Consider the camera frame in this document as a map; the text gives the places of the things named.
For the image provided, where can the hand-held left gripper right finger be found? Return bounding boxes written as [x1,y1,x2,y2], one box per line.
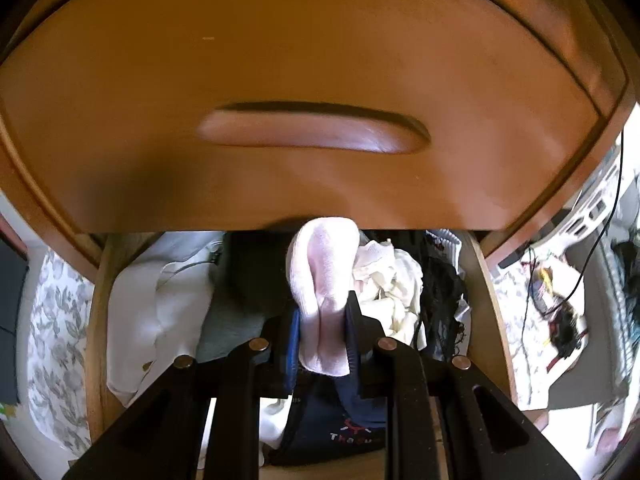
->
[342,291,581,480]

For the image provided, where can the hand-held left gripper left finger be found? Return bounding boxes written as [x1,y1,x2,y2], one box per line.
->
[62,308,301,480]

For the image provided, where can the grey underwear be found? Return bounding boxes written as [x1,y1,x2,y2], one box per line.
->
[195,232,297,363]

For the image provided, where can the navy blue underwear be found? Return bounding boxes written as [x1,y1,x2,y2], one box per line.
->
[270,375,388,466]

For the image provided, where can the white garment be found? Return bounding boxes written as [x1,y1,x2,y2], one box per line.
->
[106,232,286,451]

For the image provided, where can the wooden drawer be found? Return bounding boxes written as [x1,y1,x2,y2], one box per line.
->
[84,230,550,480]
[0,0,629,236]

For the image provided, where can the pale cream underwear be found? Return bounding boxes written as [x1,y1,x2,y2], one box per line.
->
[352,240,427,352]

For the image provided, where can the black lace underwear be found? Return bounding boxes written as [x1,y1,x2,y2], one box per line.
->
[415,232,471,361]

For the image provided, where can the wooden closed drawer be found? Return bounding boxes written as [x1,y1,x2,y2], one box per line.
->
[0,0,629,236]

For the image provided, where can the black tangled bundle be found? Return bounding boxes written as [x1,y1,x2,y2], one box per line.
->
[547,305,586,358]

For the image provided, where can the grey floral bed sheet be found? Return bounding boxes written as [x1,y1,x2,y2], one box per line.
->
[25,247,588,453]

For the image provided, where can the grey fabric seat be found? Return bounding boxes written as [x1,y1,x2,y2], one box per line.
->
[565,240,640,396]

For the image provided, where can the dark blue cabinet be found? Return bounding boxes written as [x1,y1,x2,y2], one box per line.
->
[0,240,28,403]

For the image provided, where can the wooden nightstand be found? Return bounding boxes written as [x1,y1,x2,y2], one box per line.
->
[0,0,640,273]

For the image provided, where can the black cable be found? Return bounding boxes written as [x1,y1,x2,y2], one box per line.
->
[520,125,626,361]

